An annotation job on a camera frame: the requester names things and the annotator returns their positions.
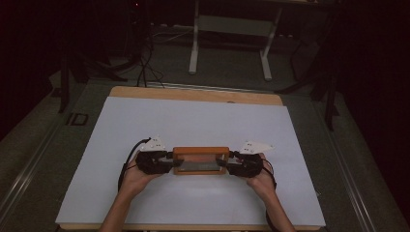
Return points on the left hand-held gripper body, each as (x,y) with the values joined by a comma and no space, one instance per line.
(151,162)

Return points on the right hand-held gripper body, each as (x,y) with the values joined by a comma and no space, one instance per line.
(248,166)

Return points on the orange wooden box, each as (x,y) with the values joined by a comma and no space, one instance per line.
(200,160)

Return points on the person's left hand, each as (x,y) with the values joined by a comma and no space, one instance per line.
(137,180)

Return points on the person's right hand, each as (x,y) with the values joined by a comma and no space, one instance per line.
(262,183)

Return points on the white table sheet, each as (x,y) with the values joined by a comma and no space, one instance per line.
(193,203)

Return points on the black floor marking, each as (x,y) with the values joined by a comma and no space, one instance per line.
(77,119)

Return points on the black metal stand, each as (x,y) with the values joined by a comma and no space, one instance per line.
(330,103)
(64,87)

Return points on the metal floor rail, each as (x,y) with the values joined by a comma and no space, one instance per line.
(351,180)
(22,183)

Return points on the white metal desk frame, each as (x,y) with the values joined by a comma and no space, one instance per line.
(225,25)

